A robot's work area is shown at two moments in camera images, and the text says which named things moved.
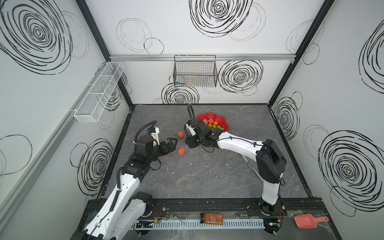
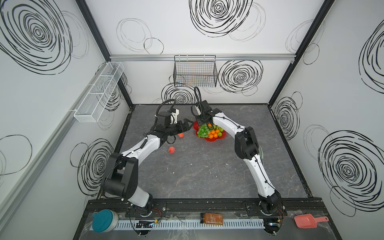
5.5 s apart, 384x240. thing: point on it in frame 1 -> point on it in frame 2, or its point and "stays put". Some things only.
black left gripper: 163,147 -> 180,125
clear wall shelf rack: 91,109 stays put
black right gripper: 193,140 -> 204,118
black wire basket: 195,71 stays put
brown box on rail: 211,218 stays put
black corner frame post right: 325,8 stays put
